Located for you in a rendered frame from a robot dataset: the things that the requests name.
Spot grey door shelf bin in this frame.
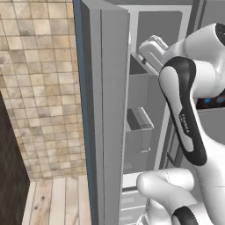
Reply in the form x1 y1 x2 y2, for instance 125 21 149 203
125 106 155 154
127 54 149 110

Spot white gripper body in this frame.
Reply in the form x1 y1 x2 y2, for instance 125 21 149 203
138 34 171 77

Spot white freezer drawer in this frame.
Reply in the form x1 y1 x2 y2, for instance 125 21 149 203
120 189 149 211
119 208 148 225

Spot grey freezer door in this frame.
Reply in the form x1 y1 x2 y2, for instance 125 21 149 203
79 0 132 225

